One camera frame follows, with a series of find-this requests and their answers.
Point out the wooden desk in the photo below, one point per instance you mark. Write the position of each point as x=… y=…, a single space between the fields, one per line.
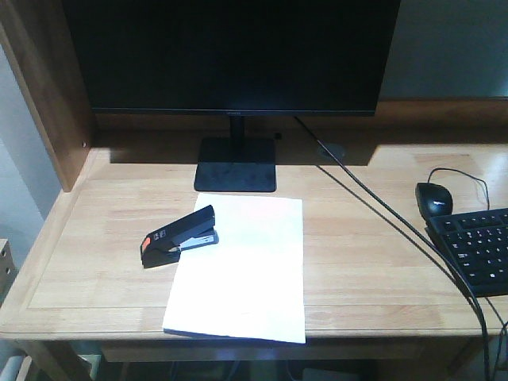
x=370 y=290

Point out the white paper sheet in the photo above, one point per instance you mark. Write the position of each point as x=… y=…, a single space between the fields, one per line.
x=250 y=283

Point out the black stapler with orange tab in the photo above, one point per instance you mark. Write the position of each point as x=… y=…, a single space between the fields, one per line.
x=164 y=245

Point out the black keyboard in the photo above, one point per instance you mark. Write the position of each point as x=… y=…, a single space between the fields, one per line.
x=475 y=244

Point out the grey desk cable grommet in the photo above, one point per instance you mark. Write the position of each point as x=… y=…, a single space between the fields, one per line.
x=330 y=151

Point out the black computer mouse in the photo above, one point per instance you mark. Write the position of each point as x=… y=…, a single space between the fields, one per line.
x=433 y=200

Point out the black computer monitor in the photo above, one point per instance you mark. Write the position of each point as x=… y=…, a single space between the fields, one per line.
x=233 y=58

